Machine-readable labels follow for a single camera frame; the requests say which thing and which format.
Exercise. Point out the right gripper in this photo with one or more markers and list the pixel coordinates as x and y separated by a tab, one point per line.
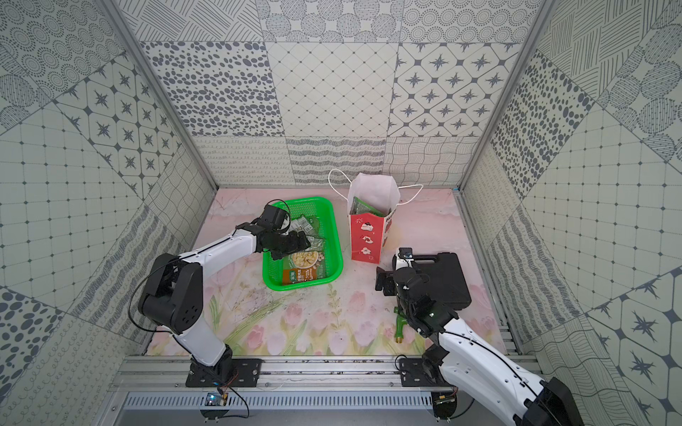
387	276

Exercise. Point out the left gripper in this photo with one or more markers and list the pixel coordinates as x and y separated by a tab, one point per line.
288	243

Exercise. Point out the green orange soup packet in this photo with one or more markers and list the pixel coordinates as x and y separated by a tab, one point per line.
304	266

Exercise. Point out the green plastic basket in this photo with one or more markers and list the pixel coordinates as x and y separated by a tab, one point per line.
321	211

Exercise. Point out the green red soup packet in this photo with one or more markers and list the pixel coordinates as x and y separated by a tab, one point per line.
360	207

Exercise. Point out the white red paper gift bag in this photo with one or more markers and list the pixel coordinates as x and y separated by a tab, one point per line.
368	233

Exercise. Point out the green soup packet back side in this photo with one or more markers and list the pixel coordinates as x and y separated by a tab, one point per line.
306	226

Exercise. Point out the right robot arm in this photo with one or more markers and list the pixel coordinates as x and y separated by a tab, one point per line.
466	361

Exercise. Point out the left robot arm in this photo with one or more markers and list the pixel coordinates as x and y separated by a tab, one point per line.
172	296

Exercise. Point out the green plastic faucet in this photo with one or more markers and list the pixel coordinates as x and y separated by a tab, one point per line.
400	323

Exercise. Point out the black plastic tool case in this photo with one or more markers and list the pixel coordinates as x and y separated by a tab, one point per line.
423	280

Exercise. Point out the black round connector board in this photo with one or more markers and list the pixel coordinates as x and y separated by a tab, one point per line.
444	405

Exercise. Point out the small green circuit board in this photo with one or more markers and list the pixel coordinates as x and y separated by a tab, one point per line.
214	399

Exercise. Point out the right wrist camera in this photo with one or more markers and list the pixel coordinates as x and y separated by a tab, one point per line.
405	255

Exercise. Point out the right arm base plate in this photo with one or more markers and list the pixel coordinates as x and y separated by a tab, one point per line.
415	373

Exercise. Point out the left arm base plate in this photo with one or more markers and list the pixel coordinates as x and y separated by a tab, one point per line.
242	373

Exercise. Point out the aluminium mounting rail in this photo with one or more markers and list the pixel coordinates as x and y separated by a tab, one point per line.
277	373

